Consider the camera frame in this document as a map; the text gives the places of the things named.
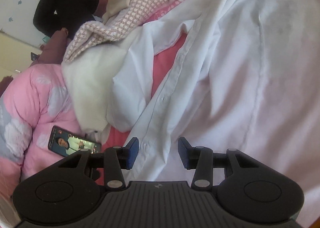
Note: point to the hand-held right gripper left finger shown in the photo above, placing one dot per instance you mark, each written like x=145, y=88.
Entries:
x=132, y=153

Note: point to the white button shirt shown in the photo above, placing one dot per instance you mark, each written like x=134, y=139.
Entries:
x=250, y=68

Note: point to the black smartphone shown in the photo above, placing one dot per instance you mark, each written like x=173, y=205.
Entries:
x=72, y=143

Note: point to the pink quilt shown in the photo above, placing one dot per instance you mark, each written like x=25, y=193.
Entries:
x=37, y=93

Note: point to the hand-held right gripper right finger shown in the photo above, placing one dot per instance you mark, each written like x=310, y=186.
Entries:
x=183, y=154

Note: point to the pink floral blanket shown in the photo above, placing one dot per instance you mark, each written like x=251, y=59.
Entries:
x=162, y=68

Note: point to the pink checked garment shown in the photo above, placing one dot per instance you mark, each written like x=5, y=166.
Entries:
x=140, y=5

